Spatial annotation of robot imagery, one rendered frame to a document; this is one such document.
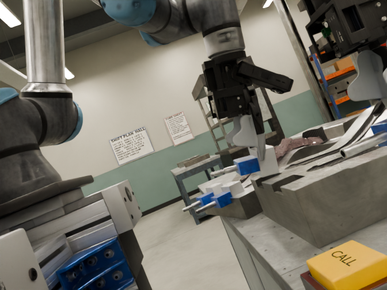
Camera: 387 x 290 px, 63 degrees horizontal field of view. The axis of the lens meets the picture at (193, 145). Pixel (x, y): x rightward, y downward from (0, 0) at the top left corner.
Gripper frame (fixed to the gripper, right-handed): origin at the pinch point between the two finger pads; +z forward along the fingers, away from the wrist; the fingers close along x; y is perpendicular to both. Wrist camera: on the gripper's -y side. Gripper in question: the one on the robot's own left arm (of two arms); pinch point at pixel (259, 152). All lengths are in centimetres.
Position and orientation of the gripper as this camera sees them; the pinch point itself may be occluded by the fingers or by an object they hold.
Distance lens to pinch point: 65.5
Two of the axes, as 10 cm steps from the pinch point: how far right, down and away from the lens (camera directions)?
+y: -9.7, 2.4, -0.8
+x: 1.1, 0.9, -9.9
